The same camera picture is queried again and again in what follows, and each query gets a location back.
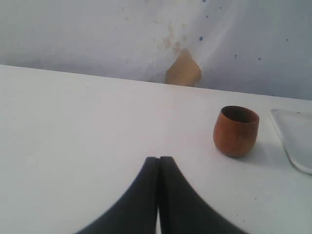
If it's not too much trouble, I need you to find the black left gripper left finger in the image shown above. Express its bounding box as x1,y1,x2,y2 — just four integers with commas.
78,157,159,234

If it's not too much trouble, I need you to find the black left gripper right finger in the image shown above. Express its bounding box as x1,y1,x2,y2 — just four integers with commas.
158,156,244,234

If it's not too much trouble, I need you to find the brown wooden cup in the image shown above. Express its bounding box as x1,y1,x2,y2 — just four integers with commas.
213,105,259,157

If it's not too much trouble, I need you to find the white rectangular tray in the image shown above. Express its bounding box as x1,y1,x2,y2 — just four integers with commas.
269,109,312,175

